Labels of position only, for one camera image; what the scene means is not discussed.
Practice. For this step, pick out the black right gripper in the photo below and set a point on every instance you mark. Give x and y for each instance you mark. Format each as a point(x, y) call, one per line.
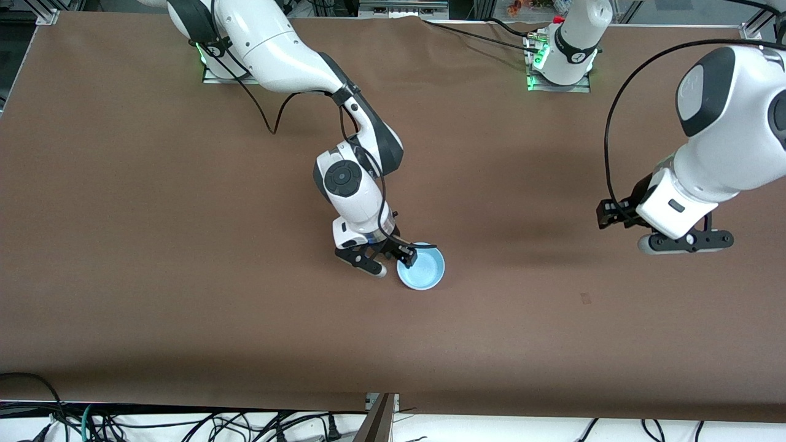
point(390, 241)

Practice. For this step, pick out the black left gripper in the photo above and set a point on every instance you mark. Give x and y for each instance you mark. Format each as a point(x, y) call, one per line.
point(627, 209)

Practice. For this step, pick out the light blue bowl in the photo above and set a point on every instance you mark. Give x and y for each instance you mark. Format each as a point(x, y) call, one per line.
point(427, 275)

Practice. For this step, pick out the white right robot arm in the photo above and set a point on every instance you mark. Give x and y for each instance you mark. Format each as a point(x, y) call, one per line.
point(276, 49)

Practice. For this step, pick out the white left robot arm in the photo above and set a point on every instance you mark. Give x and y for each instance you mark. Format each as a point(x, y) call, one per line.
point(724, 153)

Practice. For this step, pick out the brown table mat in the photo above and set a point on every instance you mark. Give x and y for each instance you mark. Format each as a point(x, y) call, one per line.
point(491, 153)

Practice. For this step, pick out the black power plug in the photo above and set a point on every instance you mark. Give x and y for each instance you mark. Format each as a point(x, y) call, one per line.
point(332, 428)

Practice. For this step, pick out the colourful background object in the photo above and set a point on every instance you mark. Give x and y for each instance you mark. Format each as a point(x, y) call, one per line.
point(522, 6)

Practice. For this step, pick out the black right camera mount bracket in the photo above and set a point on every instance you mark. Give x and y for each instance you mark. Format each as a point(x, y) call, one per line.
point(356, 258)

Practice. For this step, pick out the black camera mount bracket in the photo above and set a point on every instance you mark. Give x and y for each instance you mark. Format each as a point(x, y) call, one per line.
point(356, 258)
point(694, 241)

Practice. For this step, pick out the black left camera mount bracket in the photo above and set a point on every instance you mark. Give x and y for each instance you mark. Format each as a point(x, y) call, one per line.
point(694, 241)

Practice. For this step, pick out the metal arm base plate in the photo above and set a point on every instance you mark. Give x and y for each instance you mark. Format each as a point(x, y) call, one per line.
point(559, 88)
point(212, 77)

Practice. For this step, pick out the aluminium post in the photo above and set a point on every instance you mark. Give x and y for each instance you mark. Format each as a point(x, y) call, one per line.
point(377, 423)

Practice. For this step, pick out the aluminium frame profile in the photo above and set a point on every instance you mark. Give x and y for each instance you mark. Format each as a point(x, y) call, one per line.
point(750, 32)
point(46, 12)

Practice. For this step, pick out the metal frame bar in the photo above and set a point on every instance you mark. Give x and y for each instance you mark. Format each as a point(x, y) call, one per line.
point(402, 9)

